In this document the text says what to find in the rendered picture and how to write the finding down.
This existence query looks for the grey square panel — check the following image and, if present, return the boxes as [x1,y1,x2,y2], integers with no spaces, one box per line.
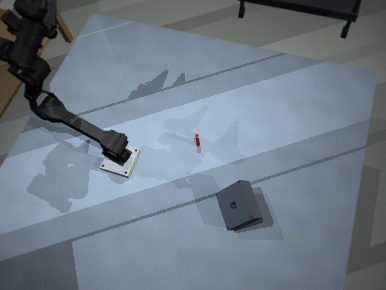
[216,180,264,231]

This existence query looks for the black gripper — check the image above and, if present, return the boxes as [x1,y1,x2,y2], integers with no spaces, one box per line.
[13,0,57,51]

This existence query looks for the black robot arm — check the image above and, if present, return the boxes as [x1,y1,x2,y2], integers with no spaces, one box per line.
[0,9,132,166]

